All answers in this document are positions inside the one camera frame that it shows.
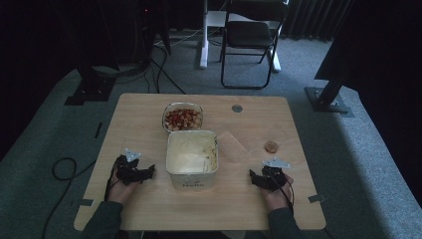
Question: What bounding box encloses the small round cookie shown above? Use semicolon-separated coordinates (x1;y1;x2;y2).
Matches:
264;140;280;154

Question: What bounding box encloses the person's left hand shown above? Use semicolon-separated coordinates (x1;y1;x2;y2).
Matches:
106;170;141;205

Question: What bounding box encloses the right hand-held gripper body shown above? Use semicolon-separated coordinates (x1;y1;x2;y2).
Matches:
262;157;292;193

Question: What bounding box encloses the white square container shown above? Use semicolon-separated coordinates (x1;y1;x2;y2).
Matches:
165;129;220;192

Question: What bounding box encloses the black metal stand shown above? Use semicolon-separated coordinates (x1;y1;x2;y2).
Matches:
304;0;422;119

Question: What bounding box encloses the person's right hand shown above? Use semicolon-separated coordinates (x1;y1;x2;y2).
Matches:
259;174;296;212

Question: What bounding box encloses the dark curtain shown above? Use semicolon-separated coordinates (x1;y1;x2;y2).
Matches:
282;0;353;43

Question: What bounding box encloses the black cable bundle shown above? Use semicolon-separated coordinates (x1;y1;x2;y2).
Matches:
115;29;187;96

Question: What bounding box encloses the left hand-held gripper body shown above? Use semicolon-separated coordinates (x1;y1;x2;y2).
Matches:
114;148;145;186

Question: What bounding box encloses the glass bowl of food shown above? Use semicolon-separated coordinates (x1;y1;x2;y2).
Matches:
161;101;204;133

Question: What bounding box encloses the black stand base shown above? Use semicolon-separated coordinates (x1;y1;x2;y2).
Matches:
64;66;117;107

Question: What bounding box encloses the black folding chair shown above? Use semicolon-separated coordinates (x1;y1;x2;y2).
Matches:
219;0;291;91

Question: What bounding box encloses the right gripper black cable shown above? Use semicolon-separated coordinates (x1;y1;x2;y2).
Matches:
278;177;297;214

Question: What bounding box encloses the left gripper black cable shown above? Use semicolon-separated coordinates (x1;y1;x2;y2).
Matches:
104;158;121;202

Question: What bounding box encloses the black floor cable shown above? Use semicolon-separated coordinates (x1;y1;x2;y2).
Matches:
40;156;98;239

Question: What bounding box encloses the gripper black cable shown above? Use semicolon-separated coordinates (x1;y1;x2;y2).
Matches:
104;158;121;202
278;177;297;214

